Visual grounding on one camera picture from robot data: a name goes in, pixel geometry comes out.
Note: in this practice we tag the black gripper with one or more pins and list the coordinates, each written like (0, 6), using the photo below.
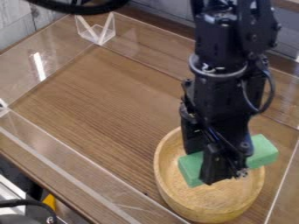
(216, 109)

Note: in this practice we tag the green rectangular block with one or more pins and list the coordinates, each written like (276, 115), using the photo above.
(264, 156)

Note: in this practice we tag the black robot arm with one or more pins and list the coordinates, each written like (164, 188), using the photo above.
(235, 31)

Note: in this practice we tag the brown wooden bowl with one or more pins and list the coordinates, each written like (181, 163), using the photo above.
(208, 204)

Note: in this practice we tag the yellow warning sticker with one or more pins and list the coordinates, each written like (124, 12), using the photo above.
(48, 200)

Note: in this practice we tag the clear acrylic enclosure wall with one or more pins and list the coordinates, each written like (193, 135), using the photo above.
(89, 108)

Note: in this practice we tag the clear acrylic corner bracket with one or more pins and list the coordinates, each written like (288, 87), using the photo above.
(97, 34)

